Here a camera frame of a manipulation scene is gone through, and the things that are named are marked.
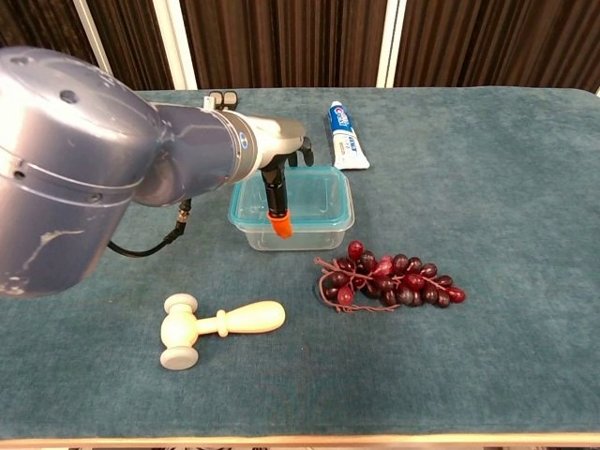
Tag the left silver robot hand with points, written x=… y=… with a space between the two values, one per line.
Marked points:
x=279 y=138

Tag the turquoise plastic lid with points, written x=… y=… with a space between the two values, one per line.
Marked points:
x=314 y=197

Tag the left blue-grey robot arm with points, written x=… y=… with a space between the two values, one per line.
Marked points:
x=70 y=164

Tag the clear plastic container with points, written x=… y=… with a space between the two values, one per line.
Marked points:
x=309 y=239

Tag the black folding laptop stand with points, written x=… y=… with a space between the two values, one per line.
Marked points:
x=225 y=98

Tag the blue white toothpaste tube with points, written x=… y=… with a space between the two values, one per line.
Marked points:
x=346 y=136

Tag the dark brown pleated curtain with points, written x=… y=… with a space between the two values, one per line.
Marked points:
x=281 y=42

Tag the red plastic grape bunch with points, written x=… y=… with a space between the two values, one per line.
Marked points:
x=403 y=283

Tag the teal table cloth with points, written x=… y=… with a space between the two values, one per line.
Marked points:
x=469 y=187

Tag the cream wooden toy mallet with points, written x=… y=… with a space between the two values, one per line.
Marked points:
x=180 y=328

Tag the thin white frame post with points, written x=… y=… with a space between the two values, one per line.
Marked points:
x=89 y=23

